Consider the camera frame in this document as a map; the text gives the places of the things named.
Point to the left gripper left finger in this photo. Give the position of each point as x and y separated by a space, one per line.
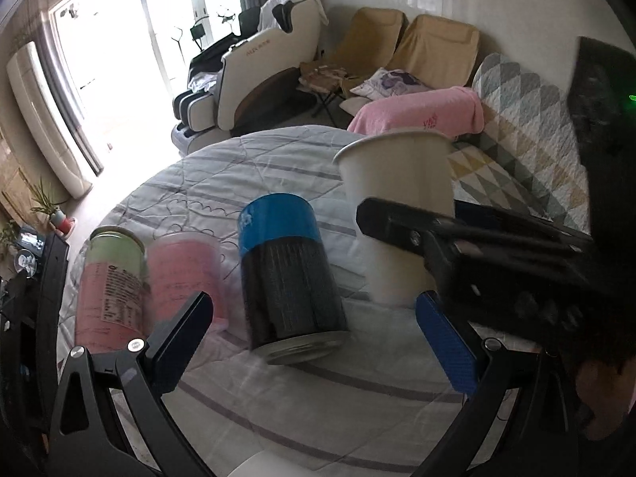
87 437

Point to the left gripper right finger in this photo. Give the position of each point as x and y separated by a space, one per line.
485 370

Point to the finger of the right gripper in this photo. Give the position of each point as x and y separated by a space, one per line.
474 233

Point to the white paper cup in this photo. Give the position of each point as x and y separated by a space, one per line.
396 185
258 465

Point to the pink green can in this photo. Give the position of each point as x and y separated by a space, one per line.
110 302

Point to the pink plastic cup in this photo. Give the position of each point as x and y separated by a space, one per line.
180 265

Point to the person's hand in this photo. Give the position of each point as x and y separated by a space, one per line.
609 393

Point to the triangle pattern sofa cover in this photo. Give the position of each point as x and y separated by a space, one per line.
526 159

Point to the striped grey quilt tablecloth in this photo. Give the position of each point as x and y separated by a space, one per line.
375 405

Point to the pink towel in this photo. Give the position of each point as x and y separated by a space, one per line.
453 111

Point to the black tv cabinet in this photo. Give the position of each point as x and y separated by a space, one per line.
29 320

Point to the purple floral pillow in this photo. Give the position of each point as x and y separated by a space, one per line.
389 83

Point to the tan armchair right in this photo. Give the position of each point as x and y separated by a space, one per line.
438 51

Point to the tan armchair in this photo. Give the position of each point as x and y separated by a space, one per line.
370 41
438 51

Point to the blue black tin can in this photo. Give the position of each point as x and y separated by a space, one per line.
293 310

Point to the folding stool with cloth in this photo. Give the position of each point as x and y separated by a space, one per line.
328 82

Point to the tan armchair left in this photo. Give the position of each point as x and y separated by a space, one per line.
370 41

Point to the potted plant red pot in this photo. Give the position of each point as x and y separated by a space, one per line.
43 204

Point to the white massage chair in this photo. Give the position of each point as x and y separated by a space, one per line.
248 76

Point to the white standing air conditioner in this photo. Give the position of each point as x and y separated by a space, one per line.
45 122

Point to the grey curtain left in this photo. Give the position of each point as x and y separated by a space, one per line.
62 92

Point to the photo frame on cabinet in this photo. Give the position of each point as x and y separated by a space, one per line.
30 239

